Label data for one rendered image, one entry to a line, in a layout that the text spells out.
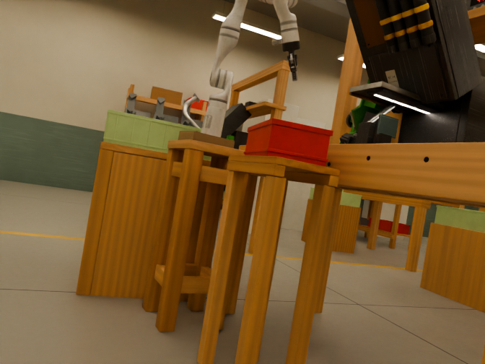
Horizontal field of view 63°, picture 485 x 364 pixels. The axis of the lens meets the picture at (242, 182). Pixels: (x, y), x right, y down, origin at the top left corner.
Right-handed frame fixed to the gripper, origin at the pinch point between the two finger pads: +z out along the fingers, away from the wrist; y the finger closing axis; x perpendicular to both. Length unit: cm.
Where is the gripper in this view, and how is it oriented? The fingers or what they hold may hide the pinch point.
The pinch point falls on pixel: (294, 76)
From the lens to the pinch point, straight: 177.3
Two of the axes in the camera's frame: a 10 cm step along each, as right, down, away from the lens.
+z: 1.6, 9.5, 2.7
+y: 1.9, -2.9, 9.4
